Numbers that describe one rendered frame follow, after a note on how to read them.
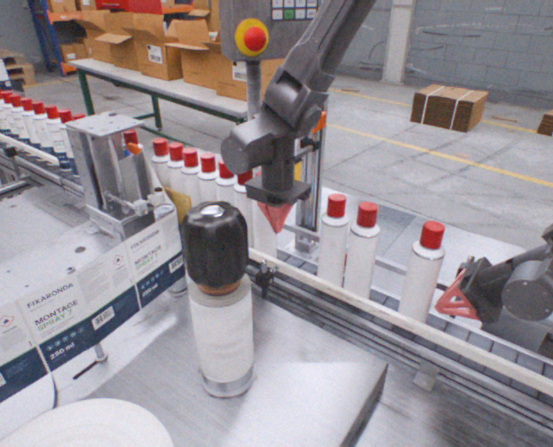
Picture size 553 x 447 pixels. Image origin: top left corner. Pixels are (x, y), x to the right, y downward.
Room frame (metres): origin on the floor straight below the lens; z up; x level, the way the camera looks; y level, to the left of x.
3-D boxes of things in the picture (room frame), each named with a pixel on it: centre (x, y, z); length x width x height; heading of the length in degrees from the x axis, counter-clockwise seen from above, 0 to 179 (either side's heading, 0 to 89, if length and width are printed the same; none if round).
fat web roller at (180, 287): (0.61, 0.20, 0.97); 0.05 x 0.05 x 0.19
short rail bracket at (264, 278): (0.62, 0.02, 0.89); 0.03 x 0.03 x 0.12; 54
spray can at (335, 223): (0.62, -0.11, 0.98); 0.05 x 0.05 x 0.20
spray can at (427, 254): (0.53, -0.25, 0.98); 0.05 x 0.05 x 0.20
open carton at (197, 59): (2.85, 0.42, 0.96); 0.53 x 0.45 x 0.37; 138
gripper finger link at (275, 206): (0.63, 0.01, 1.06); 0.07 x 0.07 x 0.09; 54
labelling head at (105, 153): (0.86, 0.37, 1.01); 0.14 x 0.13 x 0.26; 54
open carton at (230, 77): (2.54, 0.15, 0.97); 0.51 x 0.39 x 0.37; 142
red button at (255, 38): (0.74, 0.04, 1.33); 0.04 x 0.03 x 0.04; 109
